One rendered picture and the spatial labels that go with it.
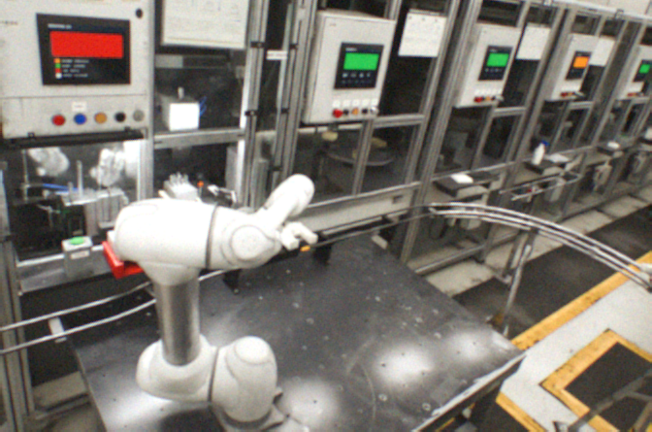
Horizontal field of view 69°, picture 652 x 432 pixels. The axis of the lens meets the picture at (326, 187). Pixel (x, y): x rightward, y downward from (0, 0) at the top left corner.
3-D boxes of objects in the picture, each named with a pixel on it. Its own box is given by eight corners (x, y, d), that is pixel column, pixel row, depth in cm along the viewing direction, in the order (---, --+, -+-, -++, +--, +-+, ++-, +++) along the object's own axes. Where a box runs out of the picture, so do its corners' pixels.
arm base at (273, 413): (295, 415, 150) (298, 404, 147) (233, 449, 136) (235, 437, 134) (266, 376, 162) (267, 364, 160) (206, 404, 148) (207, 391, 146)
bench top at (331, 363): (172, 613, 104) (172, 604, 102) (61, 319, 175) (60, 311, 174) (524, 361, 196) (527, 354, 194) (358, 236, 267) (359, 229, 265)
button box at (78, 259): (68, 280, 155) (66, 249, 150) (63, 266, 161) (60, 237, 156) (94, 273, 160) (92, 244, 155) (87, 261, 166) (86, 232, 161)
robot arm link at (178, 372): (210, 413, 140) (134, 407, 137) (219, 361, 152) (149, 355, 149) (211, 246, 89) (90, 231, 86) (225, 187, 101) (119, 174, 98)
